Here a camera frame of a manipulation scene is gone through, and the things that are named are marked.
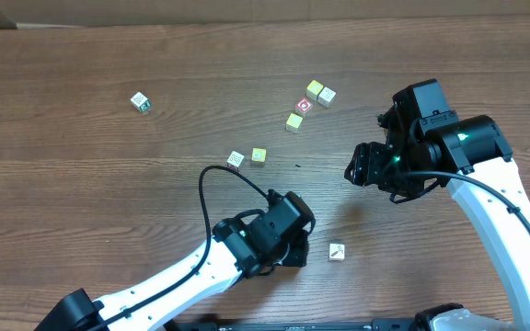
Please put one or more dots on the hammer picture wooden block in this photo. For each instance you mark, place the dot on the hammer picture wooden block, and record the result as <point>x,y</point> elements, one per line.
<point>336,252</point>

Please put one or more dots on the yellow G letter block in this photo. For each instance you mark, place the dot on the yellow G letter block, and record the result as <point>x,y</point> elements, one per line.
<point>258,157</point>

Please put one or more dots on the green sided wooden block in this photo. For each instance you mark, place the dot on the green sided wooden block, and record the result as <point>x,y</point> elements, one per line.
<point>141,102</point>

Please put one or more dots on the yellow top block lower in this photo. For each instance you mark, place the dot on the yellow top block lower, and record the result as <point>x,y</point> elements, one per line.
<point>293,123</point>

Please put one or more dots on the red top block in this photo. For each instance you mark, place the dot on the red top block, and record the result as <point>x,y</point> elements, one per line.
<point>303,107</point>

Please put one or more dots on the plain top wooden block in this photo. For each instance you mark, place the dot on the plain top wooden block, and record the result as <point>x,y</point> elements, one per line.
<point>326,97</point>

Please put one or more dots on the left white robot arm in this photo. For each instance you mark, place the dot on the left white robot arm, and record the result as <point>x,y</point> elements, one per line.
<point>246,246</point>

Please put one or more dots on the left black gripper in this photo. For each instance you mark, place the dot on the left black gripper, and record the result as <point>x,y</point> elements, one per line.
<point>301,253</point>

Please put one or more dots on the yellow top block upper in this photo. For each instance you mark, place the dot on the yellow top block upper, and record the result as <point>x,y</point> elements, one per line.
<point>313,89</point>

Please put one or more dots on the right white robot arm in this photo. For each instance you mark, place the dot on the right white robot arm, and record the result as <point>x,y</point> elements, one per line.
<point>473,160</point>

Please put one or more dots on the red edged frog block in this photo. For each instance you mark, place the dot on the red edged frog block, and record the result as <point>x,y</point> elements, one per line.
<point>235,160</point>

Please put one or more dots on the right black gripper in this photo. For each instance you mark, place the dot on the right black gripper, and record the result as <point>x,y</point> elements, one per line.
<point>364,165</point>

